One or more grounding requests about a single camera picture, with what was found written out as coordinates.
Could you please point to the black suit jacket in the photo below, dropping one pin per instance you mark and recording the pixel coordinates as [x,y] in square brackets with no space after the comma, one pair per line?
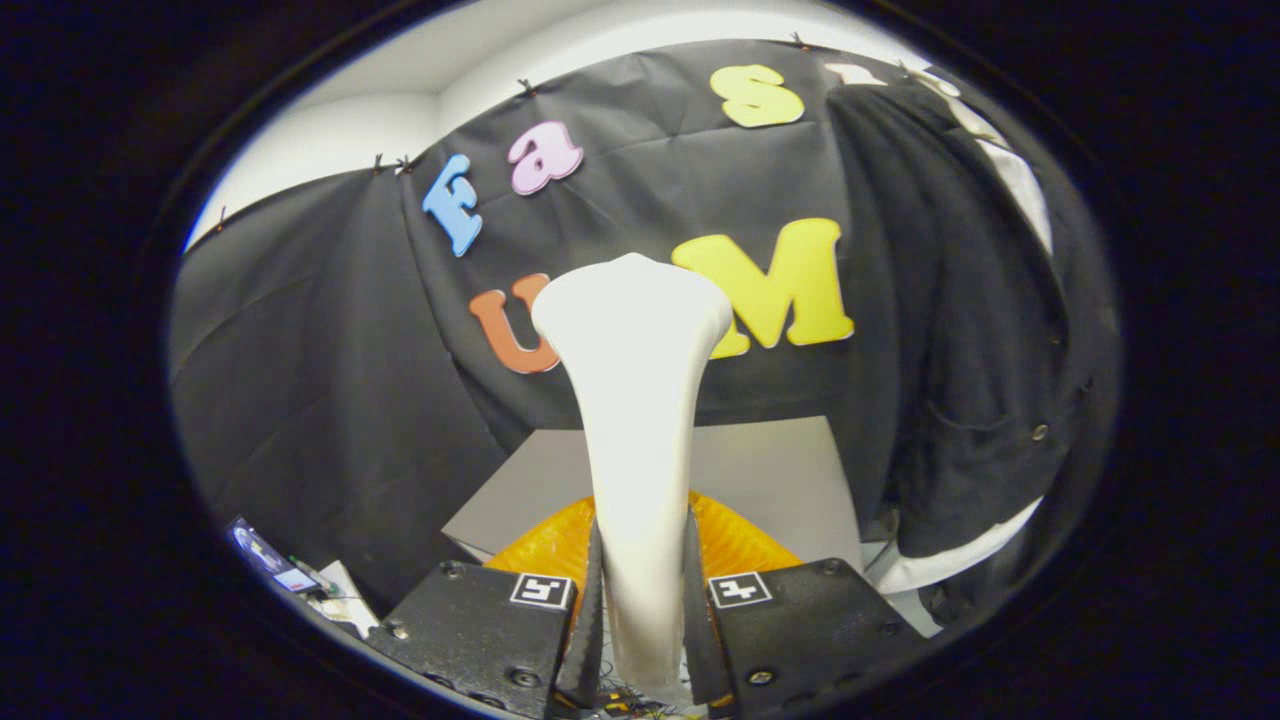
[950,350]

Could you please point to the white garment steamer head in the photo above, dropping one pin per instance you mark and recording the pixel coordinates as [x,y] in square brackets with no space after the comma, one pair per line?
[640,400]

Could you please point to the black backdrop cloth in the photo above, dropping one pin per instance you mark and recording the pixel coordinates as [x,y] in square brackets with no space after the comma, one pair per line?
[330,350]

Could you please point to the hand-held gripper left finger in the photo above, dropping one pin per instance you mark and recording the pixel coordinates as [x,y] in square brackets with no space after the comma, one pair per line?
[480,630]

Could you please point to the white paper sheets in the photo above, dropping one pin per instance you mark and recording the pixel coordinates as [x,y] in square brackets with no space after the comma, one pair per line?
[345,600]

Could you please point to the white shirt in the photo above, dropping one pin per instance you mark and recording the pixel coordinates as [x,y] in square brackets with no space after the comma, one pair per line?
[1020,190]

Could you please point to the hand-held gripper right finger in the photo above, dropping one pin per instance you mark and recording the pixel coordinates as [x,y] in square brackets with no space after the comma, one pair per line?
[800,630]

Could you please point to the grey cabinet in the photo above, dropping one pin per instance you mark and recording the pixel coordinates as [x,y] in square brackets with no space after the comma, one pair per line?
[780,480]

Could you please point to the lit display screen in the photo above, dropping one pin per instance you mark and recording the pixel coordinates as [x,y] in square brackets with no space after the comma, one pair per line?
[265,555]

